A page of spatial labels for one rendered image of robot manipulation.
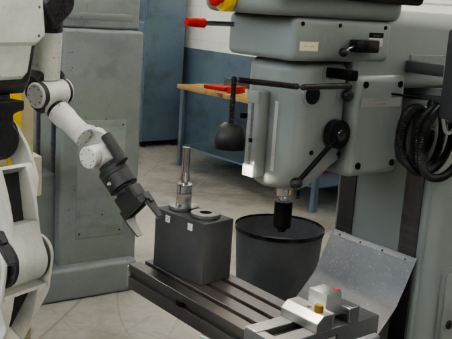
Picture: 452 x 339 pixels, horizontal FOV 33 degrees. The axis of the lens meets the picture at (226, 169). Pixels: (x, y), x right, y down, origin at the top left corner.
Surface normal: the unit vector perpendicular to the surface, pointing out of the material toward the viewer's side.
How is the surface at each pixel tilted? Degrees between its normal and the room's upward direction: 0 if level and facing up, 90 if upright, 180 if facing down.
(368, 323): 90
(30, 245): 66
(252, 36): 90
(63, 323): 0
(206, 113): 90
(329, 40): 90
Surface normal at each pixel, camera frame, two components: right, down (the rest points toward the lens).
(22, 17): 0.83, 0.17
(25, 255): 0.78, -0.24
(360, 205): -0.79, 0.08
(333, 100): 0.61, 0.21
